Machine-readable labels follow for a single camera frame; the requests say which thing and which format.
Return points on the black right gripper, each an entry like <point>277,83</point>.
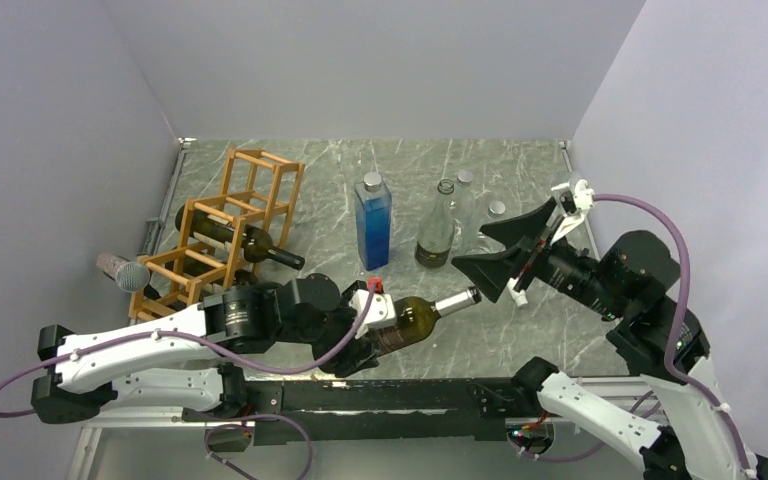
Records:
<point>488,271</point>

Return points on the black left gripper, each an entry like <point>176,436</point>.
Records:
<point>345,360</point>

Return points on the green wine bottle gold neck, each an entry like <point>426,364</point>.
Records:
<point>416,318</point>

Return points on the clear glass bottle top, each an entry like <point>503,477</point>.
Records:
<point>437,229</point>

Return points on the blue square glass bottle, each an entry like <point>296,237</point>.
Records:
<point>373,212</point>

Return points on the dark green wine bottle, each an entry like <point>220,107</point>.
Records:
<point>256,244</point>

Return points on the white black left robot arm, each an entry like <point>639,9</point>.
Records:
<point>196,358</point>

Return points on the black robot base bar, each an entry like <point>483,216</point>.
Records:
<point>483,409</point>

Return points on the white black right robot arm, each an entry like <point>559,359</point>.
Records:
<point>642,287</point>

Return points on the small clear bottle silver cap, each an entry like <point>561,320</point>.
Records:
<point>496,211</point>

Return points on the wooden wine rack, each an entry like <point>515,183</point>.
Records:
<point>257,188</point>

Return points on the grey microphone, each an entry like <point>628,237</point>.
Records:
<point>130,276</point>

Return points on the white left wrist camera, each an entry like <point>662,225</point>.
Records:
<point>375,308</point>

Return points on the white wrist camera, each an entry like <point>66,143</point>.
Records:
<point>375,308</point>
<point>575,198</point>

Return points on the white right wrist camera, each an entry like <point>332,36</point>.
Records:
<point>575,198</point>

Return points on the aluminium table edge rail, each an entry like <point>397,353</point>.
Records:
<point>155,224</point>

